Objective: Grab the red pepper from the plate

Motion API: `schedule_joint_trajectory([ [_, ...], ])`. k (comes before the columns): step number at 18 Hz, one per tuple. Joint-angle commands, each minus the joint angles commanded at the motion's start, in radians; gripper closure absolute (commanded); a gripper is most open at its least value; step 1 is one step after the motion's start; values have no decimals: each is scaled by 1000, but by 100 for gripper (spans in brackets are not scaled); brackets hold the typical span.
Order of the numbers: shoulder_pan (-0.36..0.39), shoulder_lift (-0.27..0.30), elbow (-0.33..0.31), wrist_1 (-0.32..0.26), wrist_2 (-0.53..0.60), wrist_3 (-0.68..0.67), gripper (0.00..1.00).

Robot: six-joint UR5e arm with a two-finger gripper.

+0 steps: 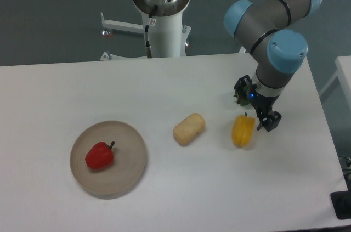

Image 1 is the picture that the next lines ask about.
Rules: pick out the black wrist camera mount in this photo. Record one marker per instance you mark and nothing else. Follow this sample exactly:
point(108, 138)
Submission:
point(245, 90)

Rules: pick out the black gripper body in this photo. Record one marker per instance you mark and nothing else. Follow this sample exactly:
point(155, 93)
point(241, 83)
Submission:
point(262, 104)

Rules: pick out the yellow bell pepper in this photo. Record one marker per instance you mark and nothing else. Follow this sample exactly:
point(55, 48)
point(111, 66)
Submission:
point(242, 130)

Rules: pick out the beige round plate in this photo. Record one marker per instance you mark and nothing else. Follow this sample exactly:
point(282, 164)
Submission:
point(121, 176)

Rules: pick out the white side table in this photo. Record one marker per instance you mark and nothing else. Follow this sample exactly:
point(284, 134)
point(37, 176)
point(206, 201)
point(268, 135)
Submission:
point(341, 77)

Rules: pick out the beige bread loaf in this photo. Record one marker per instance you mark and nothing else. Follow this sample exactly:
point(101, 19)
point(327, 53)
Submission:
point(189, 128)

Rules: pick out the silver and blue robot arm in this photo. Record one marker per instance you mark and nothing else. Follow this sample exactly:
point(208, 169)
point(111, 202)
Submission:
point(263, 30)

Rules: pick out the black device at table edge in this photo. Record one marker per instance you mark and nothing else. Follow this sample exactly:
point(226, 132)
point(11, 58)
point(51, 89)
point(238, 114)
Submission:
point(341, 204)

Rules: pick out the red bell pepper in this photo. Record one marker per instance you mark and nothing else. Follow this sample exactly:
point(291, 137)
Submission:
point(100, 156)

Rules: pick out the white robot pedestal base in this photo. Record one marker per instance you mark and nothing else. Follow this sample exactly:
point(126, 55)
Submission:
point(165, 35)

